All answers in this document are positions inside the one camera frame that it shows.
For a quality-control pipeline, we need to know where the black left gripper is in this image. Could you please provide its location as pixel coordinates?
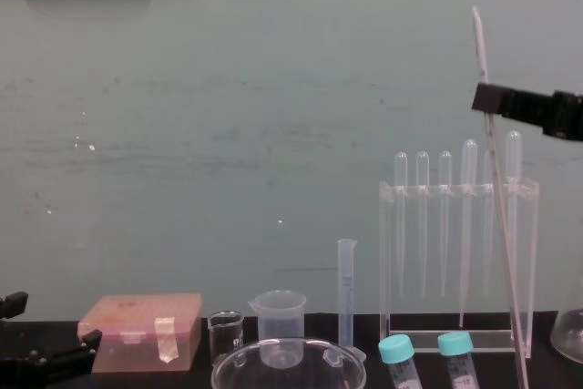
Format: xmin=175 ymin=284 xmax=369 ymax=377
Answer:
xmin=0 ymin=291 xmax=104 ymax=389

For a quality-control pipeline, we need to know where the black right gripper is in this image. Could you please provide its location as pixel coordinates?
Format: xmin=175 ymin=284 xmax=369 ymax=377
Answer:
xmin=470 ymin=82 xmax=583 ymax=140

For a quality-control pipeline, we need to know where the long glass thermometer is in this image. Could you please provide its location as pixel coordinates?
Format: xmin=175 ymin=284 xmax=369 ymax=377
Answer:
xmin=472 ymin=5 xmax=531 ymax=389

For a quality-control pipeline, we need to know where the small glass beaker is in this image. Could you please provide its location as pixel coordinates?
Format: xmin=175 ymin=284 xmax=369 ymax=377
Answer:
xmin=207 ymin=310 xmax=246 ymax=368

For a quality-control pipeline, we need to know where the large clear glass beaker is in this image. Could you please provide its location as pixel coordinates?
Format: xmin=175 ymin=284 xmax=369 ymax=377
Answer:
xmin=210 ymin=337 xmax=368 ymax=389

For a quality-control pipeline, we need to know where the translucent plastic beaker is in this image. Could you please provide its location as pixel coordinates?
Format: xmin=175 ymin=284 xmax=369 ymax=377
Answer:
xmin=247 ymin=289 xmax=308 ymax=369

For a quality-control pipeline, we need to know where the clear acrylic test tube rack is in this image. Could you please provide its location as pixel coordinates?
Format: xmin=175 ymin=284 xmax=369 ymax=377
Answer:
xmin=378 ymin=178 xmax=541 ymax=360

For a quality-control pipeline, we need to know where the teal capped centrifuge tube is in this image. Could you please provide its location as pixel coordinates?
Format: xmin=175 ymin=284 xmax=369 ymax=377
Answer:
xmin=377 ymin=333 xmax=417 ymax=389
xmin=436 ymin=331 xmax=476 ymax=389

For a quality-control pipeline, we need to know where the large clear plastic pipette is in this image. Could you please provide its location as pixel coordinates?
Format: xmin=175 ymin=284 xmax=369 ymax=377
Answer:
xmin=458 ymin=138 xmax=479 ymax=329
xmin=505 ymin=129 xmax=524 ymax=345

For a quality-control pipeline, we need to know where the pink pipette tip box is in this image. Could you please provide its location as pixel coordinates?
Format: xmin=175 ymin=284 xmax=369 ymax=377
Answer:
xmin=77 ymin=292 xmax=204 ymax=374

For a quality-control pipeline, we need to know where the clear tape strip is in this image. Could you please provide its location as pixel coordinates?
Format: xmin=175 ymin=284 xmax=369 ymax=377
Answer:
xmin=153 ymin=316 xmax=180 ymax=364

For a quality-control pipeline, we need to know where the clear glass conical flask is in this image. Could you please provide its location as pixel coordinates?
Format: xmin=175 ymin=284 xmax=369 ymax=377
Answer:
xmin=548 ymin=283 xmax=583 ymax=362

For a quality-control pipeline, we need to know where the clear plastic graduated cylinder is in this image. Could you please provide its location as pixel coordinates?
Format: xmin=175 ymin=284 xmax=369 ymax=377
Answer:
xmin=336 ymin=238 xmax=368 ymax=363

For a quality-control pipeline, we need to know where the black table cloth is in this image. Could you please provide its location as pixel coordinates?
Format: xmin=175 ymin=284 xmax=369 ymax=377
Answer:
xmin=0 ymin=310 xmax=583 ymax=389

